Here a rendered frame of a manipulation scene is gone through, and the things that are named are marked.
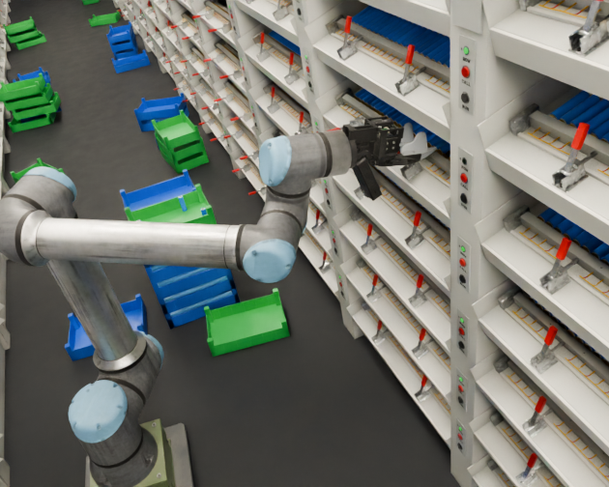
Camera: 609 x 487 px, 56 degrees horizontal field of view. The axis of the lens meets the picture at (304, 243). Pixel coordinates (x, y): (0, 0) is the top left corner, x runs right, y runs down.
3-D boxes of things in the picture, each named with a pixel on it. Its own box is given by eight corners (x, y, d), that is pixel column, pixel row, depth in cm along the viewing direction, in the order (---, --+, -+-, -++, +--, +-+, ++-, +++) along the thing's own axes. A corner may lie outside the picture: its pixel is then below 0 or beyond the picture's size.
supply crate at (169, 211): (138, 252, 209) (130, 234, 204) (130, 224, 225) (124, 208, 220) (217, 224, 215) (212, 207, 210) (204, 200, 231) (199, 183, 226)
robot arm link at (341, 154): (331, 184, 114) (311, 164, 122) (353, 181, 116) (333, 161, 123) (333, 141, 109) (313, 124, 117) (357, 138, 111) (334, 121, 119)
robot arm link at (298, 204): (255, 244, 120) (258, 196, 112) (267, 212, 128) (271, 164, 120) (301, 252, 119) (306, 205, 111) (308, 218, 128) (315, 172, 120)
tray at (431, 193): (455, 234, 116) (443, 201, 110) (328, 128, 163) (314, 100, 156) (536, 176, 117) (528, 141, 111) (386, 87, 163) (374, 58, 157)
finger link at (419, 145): (446, 132, 119) (404, 135, 117) (441, 158, 122) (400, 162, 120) (439, 127, 121) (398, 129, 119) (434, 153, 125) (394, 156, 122)
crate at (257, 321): (213, 357, 217) (207, 342, 212) (208, 321, 233) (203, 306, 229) (290, 336, 220) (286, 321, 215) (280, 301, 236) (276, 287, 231)
